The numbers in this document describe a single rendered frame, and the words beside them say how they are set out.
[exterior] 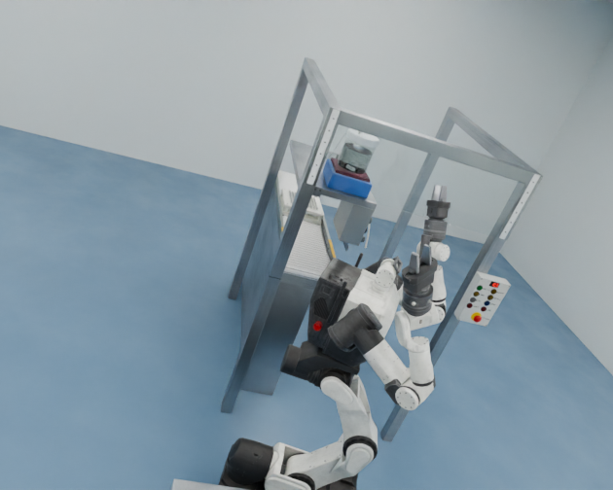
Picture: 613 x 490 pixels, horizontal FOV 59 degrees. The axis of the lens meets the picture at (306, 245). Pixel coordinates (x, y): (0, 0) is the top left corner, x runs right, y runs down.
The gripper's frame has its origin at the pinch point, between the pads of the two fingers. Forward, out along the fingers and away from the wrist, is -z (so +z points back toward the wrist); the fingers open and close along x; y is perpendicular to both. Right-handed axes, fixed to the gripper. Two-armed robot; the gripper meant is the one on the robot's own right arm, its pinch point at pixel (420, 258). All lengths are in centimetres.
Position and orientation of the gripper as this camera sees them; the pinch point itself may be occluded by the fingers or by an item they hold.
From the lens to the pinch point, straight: 155.3
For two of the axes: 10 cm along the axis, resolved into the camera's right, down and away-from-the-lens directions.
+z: 0.5, 8.1, 5.9
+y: 6.5, 4.2, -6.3
